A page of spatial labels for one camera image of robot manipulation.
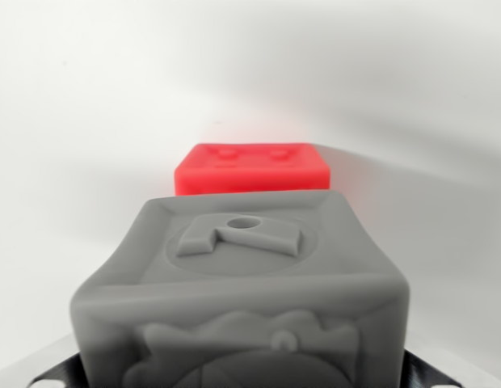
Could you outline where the black-padded metal gripper left finger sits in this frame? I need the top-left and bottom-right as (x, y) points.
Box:
(0, 333), (88, 388)

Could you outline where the black-padded metal gripper right finger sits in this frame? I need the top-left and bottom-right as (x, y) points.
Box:
(402, 347), (501, 388)

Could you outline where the grey embossed cube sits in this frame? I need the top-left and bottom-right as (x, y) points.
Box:
(70, 189), (410, 388)

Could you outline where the red embossed cube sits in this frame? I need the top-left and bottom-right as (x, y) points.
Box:
(173, 141), (330, 197)

